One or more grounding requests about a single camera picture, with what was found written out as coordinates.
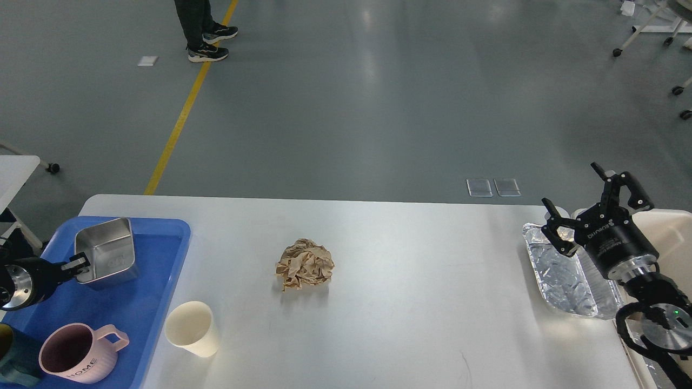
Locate cream plastic bin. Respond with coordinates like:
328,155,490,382
623,209,691,388

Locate stainless steel rectangular tin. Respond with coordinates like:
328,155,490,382
75,218,140,290

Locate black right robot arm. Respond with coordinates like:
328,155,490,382
541,162,691,388

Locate crumpled brown paper ball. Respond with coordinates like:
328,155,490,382
275,238,335,292

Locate cream paper cup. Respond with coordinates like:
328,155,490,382
164,301,221,358

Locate standing person legs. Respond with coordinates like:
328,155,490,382
174,1,239,63

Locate white wheeled cart frame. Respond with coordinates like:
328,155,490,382
612,1,691,121

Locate aluminium foil tray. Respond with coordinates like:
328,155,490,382
522,223,624,320

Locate teal cup in tray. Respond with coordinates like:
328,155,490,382
1,323,43,388

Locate pink mug dark inside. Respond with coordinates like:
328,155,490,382
38,323,130,384

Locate clear floor plate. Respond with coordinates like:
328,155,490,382
465,179,494,198
494,179,522,197

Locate clear floor plate right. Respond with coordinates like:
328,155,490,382
494,179,522,197

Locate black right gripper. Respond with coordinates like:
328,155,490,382
541,162,659,280

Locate white paper on floor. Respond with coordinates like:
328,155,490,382
137,55,158,67

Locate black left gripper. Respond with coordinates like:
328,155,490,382
2,253,91,312

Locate clear floor plate left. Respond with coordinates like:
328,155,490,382
465,179,494,198

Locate white side table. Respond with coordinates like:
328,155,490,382
1,155,41,213

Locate blue plastic tray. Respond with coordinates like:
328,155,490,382
2,218,191,388

